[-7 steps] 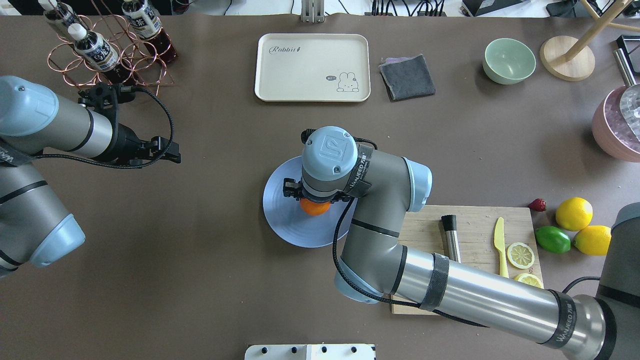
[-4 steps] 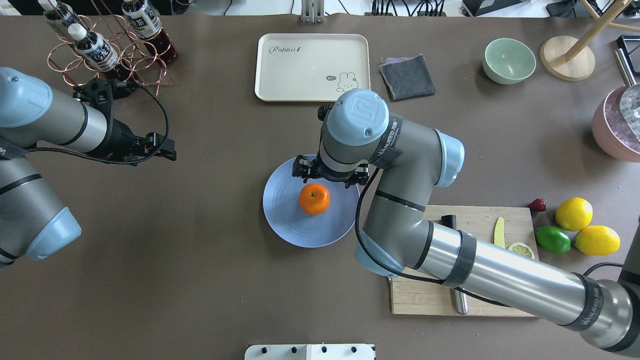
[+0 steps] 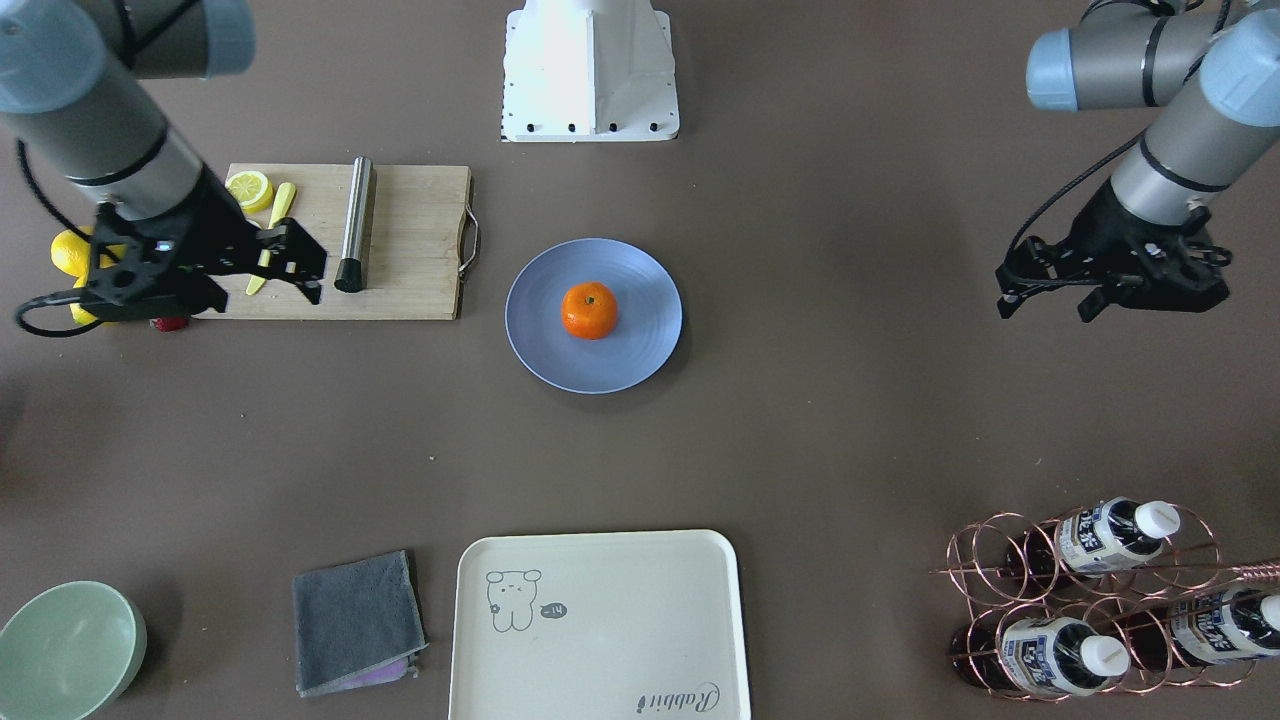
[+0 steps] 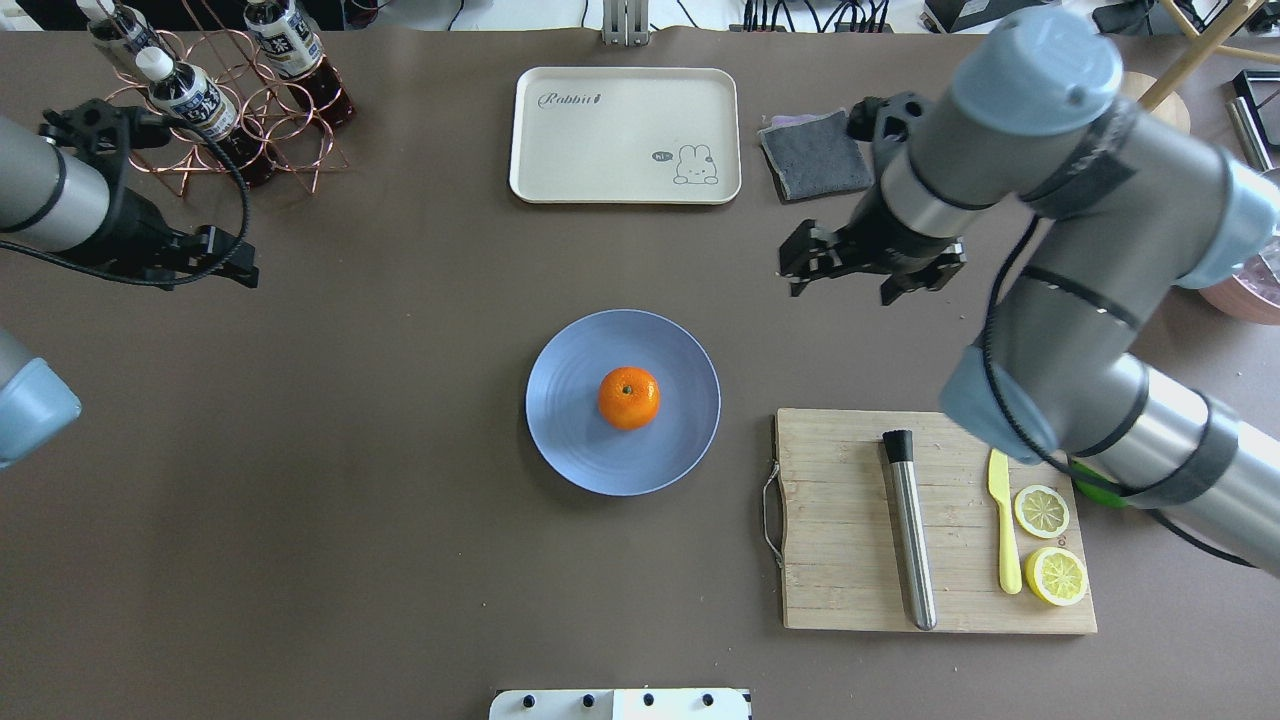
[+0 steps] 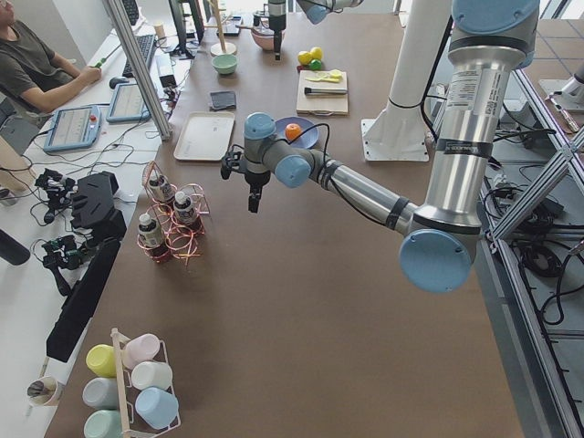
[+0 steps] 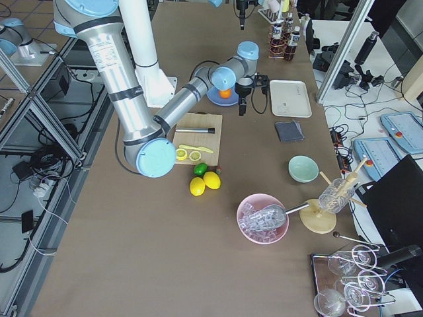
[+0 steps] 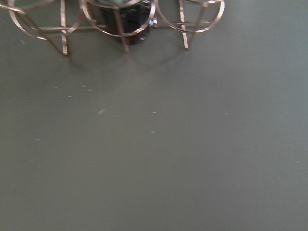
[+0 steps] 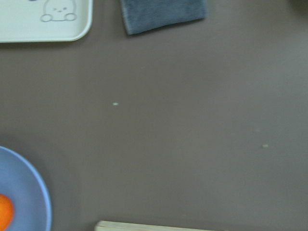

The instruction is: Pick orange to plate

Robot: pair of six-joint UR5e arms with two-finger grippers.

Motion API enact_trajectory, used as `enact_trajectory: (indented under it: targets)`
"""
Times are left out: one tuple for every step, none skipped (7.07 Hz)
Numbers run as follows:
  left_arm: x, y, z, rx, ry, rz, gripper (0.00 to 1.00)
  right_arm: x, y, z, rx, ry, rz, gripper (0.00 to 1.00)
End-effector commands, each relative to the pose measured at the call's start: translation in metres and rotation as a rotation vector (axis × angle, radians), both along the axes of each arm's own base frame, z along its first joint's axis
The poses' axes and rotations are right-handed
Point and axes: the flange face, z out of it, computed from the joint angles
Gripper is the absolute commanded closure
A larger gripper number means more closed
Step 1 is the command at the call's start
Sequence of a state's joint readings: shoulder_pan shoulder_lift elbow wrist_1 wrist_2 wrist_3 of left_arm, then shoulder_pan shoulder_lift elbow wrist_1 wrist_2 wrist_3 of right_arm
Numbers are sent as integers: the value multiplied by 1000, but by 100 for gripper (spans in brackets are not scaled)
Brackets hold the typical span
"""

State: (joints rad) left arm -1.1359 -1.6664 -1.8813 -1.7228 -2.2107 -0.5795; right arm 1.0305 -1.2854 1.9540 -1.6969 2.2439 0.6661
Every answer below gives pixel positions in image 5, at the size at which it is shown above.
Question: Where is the cream rabbit tray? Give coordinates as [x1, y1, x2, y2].
[173, 111, 235, 162]

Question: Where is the lemon half thick slice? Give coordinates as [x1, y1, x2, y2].
[328, 69, 342, 79]

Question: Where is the grey folded cloth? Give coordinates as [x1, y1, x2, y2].
[210, 90, 236, 110]

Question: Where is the grey cup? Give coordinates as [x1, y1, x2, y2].
[82, 377, 119, 410]

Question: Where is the black keyboard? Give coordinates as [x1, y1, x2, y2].
[121, 33, 159, 78]

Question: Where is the wooden stand round base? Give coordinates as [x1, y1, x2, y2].
[205, 0, 237, 57]

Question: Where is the tea bottle outer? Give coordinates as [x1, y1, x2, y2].
[138, 213, 171, 264]

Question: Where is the white wire cup rack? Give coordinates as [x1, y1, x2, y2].
[110, 328, 182, 438]

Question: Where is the blue teach pendant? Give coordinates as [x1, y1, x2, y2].
[106, 83, 151, 124]
[43, 105, 101, 152]

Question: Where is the green lime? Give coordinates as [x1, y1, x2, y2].
[308, 59, 322, 71]

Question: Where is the tea bottle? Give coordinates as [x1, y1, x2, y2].
[138, 213, 171, 264]
[173, 191, 202, 232]
[148, 174, 174, 203]

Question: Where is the yellow lemon lower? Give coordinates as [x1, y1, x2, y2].
[297, 51, 313, 66]

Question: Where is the copper wire bottle rack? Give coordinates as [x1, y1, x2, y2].
[136, 161, 210, 263]

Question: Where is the blue plate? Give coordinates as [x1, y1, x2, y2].
[276, 116, 318, 149]

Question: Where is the mint green cup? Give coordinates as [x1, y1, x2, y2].
[83, 410, 122, 438]

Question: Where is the steel cylinder black cap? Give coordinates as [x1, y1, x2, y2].
[303, 87, 348, 97]

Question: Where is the paper cup with utensils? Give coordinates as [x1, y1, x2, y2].
[26, 376, 64, 407]

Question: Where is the tea bottle upper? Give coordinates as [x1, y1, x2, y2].
[148, 174, 174, 203]

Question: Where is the yellow lemon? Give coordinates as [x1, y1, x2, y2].
[309, 47, 323, 60]
[297, 51, 313, 66]

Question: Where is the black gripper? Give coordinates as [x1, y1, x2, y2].
[253, 0, 287, 60]
[220, 144, 270, 214]

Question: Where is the yellow plastic knife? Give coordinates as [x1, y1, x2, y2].
[305, 76, 342, 84]

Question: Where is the seated person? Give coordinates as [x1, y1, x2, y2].
[1, 1, 101, 114]

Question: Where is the pink bowl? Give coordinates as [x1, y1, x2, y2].
[251, 19, 274, 52]

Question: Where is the aluminium frame post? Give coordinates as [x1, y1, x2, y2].
[103, 0, 172, 141]

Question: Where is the pink cup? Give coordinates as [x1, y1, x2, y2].
[121, 333, 161, 370]

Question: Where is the green bowl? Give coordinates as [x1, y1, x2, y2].
[212, 54, 238, 75]

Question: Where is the orange mandarin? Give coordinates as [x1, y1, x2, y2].
[284, 123, 302, 141]

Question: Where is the wooden cutting board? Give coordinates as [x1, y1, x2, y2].
[296, 70, 349, 115]

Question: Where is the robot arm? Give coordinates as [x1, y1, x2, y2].
[221, 1, 538, 293]
[252, 0, 363, 60]

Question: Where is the yellow cup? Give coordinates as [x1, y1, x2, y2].
[86, 344, 116, 378]

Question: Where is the tea bottle lower middle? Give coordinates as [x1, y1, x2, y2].
[173, 191, 202, 232]

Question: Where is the white cup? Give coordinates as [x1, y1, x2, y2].
[130, 361, 173, 391]

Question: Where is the yellow lemon upper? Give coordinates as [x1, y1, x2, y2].
[309, 47, 323, 60]

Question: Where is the blue teach pendant far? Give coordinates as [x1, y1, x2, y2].
[106, 83, 151, 124]

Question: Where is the light blue cup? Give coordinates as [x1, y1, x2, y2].
[134, 387, 179, 430]

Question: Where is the blue teach pendant near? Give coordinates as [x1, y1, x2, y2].
[43, 105, 101, 152]

